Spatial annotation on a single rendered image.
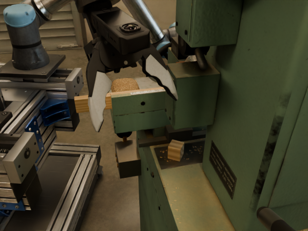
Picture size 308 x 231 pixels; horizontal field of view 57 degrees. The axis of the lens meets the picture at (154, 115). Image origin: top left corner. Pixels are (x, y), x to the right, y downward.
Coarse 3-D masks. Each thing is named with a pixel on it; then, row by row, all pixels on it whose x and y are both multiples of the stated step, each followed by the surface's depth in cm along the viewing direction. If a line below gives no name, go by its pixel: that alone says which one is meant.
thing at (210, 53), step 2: (210, 46) 76; (212, 46) 75; (210, 48) 76; (212, 48) 75; (210, 50) 76; (212, 50) 75; (208, 52) 78; (210, 52) 76; (212, 52) 75; (206, 54) 79; (208, 54) 78; (210, 54) 76; (212, 54) 75; (206, 56) 79; (208, 56) 78; (210, 56) 76; (206, 58) 79; (208, 58) 78; (210, 58) 77; (208, 60) 78; (210, 60) 77; (210, 62) 77
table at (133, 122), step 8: (136, 80) 92; (144, 80) 92; (144, 88) 87; (144, 112) 76; (152, 112) 77; (160, 112) 77; (112, 120) 81; (120, 120) 76; (128, 120) 76; (136, 120) 77; (144, 120) 78; (152, 120) 78; (160, 120) 79; (168, 120) 79; (120, 128) 77; (128, 128) 78; (136, 128) 78; (144, 128) 79; (152, 128) 80
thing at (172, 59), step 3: (168, 48) 100; (168, 51) 100; (171, 51) 97; (168, 54) 101; (171, 54) 97; (168, 57) 101; (171, 57) 97; (174, 57) 94; (168, 60) 102; (171, 60) 98; (174, 60) 94; (177, 60) 91; (180, 60) 90; (183, 60) 90; (168, 63) 102
